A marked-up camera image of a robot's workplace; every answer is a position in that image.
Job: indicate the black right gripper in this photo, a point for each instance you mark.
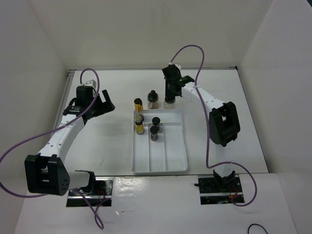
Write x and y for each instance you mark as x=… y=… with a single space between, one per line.
x=167 y=92

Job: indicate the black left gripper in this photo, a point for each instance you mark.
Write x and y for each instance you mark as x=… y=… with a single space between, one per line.
x=105 y=107

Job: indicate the black top shaker white spice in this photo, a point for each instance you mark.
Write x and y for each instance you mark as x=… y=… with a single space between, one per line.
x=169 y=102

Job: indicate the black cap spice jar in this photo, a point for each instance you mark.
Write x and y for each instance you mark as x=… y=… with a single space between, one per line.
x=154 y=133
x=156 y=122

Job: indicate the yellow oil bottle tan cap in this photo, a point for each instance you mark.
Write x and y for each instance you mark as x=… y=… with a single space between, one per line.
x=139 y=124

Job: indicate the black cap spice jar front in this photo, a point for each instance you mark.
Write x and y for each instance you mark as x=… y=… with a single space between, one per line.
x=154 y=133

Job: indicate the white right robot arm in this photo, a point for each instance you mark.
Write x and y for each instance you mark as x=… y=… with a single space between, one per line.
x=221 y=118

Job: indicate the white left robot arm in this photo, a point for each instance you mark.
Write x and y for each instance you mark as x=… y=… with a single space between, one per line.
x=45 y=171

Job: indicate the black top shaker brown spice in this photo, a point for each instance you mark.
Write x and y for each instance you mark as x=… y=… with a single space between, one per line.
x=152 y=100

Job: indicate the gold capped glass grinder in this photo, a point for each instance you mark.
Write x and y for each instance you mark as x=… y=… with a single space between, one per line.
x=138 y=104

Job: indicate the white plastic organizer tray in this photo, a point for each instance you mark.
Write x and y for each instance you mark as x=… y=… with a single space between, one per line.
x=167 y=154

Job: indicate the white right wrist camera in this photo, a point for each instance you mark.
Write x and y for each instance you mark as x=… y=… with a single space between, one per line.
x=176 y=64

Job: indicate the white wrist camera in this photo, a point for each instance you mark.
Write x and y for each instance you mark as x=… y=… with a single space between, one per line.
x=176 y=64
x=92 y=83

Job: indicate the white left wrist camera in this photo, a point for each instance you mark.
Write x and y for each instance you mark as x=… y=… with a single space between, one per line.
x=92 y=83

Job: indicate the aluminium table edge rail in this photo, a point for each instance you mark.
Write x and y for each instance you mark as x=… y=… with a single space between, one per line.
x=65 y=95

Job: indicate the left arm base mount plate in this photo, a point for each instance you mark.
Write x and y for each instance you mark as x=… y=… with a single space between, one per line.
x=100 y=196

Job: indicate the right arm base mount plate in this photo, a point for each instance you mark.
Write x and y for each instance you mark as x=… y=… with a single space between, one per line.
x=210 y=194

